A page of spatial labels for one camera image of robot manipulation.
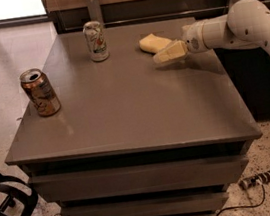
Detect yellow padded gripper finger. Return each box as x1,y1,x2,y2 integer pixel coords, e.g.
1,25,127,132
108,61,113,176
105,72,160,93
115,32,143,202
154,40,188,65

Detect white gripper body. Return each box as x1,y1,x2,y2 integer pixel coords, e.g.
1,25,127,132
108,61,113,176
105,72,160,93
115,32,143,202
182,21,208,53

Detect yellow sponge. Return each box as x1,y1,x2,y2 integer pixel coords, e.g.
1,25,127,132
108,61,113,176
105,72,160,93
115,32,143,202
138,34,171,54

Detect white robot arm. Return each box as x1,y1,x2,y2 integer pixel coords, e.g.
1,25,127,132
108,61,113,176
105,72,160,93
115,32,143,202
154,0,270,65

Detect white 7up can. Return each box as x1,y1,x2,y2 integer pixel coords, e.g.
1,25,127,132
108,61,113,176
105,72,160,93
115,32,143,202
83,21,110,62

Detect orange soda can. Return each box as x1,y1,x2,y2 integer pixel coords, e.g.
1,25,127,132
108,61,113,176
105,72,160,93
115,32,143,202
19,68,61,117

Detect grey drawer cabinet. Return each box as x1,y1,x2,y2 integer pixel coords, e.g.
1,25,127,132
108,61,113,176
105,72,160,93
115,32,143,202
6,20,260,216

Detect white power strip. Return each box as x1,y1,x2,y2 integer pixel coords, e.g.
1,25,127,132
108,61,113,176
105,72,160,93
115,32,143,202
238,170,270,190

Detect left metal bracket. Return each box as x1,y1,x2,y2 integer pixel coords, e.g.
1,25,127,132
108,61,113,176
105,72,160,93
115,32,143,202
86,0,104,25

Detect black power cable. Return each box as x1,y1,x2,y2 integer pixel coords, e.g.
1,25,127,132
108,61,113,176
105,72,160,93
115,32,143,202
211,183,269,216

